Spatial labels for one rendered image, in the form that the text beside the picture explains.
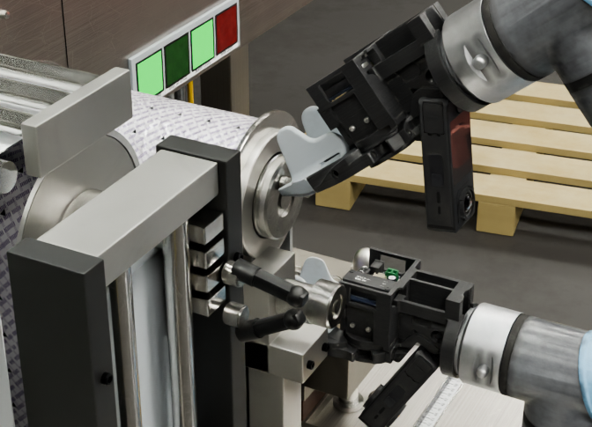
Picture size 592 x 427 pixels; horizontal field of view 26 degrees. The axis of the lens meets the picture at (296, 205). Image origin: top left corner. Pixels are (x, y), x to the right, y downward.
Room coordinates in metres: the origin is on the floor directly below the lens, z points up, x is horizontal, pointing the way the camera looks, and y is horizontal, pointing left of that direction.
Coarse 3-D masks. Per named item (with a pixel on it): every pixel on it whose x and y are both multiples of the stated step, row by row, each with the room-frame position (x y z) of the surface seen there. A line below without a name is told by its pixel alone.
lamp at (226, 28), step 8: (232, 8) 1.58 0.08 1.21; (224, 16) 1.56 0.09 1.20; (232, 16) 1.58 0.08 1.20; (224, 24) 1.56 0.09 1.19; (232, 24) 1.58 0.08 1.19; (224, 32) 1.56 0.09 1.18; (232, 32) 1.58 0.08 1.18; (224, 40) 1.56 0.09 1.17; (232, 40) 1.58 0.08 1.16; (224, 48) 1.56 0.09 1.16
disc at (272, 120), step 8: (272, 112) 1.01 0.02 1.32; (280, 112) 1.02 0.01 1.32; (256, 120) 0.99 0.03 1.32; (264, 120) 0.99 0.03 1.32; (272, 120) 1.00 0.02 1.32; (280, 120) 1.02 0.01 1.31; (288, 120) 1.03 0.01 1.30; (256, 128) 0.98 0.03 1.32; (264, 128) 0.99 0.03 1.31; (272, 128) 1.00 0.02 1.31; (280, 128) 1.02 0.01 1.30; (296, 128) 1.04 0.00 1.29; (248, 136) 0.97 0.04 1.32; (256, 136) 0.98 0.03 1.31; (240, 144) 0.96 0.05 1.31; (248, 144) 0.97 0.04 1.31; (240, 152) 0.95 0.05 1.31; (248, 152) 0.97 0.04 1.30; (240, 160) 0.95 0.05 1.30; (240, 168) 0.95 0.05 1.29
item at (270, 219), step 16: (272, 160) 0.98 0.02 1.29; (272, 176) 0.97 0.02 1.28; (256, 192) 0.96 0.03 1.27; (272, 192) 0.96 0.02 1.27; (256, 208) 0.96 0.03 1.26; (272, 208) 0.96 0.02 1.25; (288, 208) 0.99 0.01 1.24; (256, 224) 0.96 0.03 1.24; (272, 224) 0.96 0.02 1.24; (288, 224) 0.99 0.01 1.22
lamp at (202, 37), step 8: (208, 24) 1.53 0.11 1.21; (192, 32) 1.49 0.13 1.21; (200, 32) 1.51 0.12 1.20; (208, 32) 1.52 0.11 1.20; (192, 40) 1.49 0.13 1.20; (200, 40) 1.51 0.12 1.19; (208, 40) 1.52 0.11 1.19; (192, 48) 1.49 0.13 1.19; (200, 48) 1.51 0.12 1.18; (208, 48) 1.52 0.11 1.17; (200, 56) 1.51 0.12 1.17; (208, 56) 1.52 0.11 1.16; (200, 64) 1.51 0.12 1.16
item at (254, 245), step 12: (276, 132) 1.00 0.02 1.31; (264, 144) 0.98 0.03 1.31; (276, 144) 0.99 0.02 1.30; (252, 156) 0.97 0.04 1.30; (264, 156) 0.98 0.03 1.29; (252, 168) 0.96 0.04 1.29; (252, 180) 0.96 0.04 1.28; (252, 192) 0.96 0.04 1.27; (252, 228) 0.95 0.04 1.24; (252, 240) 0.95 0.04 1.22; (264, 240) 0.97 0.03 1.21; (276, 240) 0.99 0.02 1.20; (252, 252) 0.95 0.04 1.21
